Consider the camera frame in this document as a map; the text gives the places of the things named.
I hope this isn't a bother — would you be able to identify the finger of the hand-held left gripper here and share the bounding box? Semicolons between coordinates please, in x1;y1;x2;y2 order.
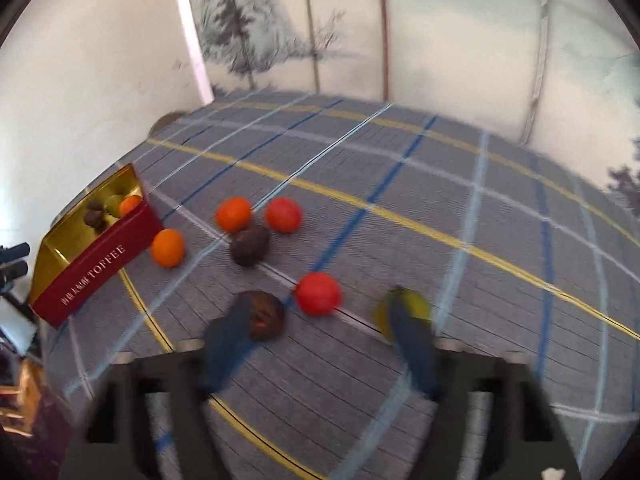
0;261;29;286
0;242;32;262

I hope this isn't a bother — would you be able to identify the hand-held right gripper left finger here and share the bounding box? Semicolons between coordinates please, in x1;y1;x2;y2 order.
62;292;261;480

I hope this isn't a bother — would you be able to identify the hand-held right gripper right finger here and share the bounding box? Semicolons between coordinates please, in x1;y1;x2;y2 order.
387;287;583;480

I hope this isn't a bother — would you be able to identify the dark brown wrinkled fruit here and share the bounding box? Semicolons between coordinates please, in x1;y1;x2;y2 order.
230;225;272;268
82;199;107;231
242;290;288;343

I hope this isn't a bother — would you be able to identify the red and gold tin box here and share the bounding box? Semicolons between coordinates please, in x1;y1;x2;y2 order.
27;162;165;328

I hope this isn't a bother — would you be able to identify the red round fruit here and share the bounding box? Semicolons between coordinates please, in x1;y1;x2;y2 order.
265;197;303;234
294;272;343;317

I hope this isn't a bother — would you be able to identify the blue plaid tablecloth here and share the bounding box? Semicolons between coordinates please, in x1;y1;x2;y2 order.
37;89;640;480

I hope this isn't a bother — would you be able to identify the painted folding screen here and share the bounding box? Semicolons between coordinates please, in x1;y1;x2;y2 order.
182;0;640;241

